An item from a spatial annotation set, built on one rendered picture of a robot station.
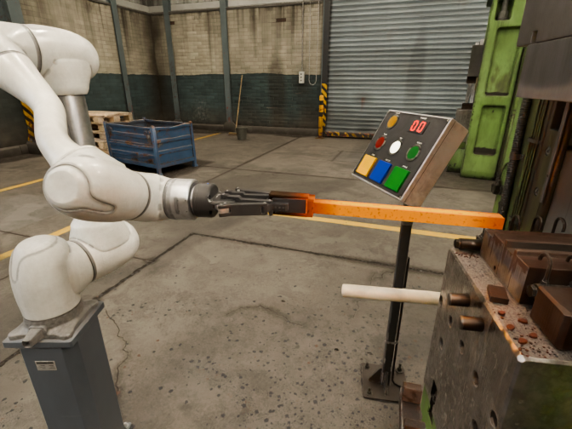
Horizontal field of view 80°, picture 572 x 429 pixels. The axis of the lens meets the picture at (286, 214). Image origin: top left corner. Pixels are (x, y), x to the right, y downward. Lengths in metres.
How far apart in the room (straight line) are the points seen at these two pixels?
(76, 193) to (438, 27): 8.31
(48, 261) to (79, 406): 0.50
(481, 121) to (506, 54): 0.84
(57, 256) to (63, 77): 0.50
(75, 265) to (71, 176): 0.62
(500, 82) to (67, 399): 5.38
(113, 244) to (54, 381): 0.44
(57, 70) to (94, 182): 0.60
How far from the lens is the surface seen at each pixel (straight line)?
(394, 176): 1.17
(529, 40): 0.86
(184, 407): 1.74
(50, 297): 1.21
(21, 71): 1.04
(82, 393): 1.39
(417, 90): 8.56
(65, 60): 1.19
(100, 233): 1.25
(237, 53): 9.65
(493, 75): 5.54
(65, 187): 0.63
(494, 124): 5.57
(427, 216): 0.72
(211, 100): 10.06
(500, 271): 0.85
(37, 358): 1.33
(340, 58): 8.75
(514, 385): 0.69
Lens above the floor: 1.30
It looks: 21 degrees down
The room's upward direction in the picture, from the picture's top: straight up
